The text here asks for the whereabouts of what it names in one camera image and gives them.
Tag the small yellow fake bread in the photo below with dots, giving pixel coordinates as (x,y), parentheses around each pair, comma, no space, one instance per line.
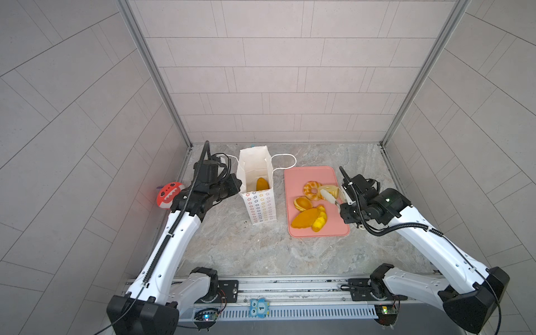
(321,220)

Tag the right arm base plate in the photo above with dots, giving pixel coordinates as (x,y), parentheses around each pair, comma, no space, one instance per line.
(360,290)

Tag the circuit board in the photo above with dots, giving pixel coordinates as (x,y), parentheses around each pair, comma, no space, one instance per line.
(207,315)
(387,315)

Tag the white printed paper bag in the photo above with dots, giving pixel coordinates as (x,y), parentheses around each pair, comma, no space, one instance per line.
(253,163)

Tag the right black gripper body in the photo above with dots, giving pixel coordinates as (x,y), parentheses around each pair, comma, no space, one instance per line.
(347,201)

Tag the left circuit board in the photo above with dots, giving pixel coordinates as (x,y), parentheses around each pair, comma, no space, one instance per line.
(207,315)

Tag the orange tart fake bread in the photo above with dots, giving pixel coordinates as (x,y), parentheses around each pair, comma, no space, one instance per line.
(302,204)

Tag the blue owl number tag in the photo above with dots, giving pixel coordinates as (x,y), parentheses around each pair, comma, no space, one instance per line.
(259,308)

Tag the orange oval fake bread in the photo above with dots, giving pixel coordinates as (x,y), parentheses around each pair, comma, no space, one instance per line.
(306,218)

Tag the aluminium mounting rail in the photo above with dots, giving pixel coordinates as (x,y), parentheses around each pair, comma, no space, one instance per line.
(292,298)

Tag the braided ring fake bread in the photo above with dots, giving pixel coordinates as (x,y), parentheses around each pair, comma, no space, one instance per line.
(311,190)

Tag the red shark plush toy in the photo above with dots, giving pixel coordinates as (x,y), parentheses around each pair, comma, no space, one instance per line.
(167,194)

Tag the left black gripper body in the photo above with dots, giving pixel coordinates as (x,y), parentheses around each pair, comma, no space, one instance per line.
(230,184)

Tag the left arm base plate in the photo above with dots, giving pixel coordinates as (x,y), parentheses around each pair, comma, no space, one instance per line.
(225,288)

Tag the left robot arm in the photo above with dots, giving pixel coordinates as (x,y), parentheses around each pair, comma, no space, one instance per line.
(147,307)

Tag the long baguette fake bread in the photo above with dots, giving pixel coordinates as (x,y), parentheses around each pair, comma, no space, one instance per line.
(262,184)

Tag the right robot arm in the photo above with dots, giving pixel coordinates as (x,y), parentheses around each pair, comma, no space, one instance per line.
(468,291)

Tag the pink plastic tray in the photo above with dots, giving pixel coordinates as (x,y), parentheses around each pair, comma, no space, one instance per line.
(295,179)

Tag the right circuit board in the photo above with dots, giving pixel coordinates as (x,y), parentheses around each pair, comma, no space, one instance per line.
(387,315)

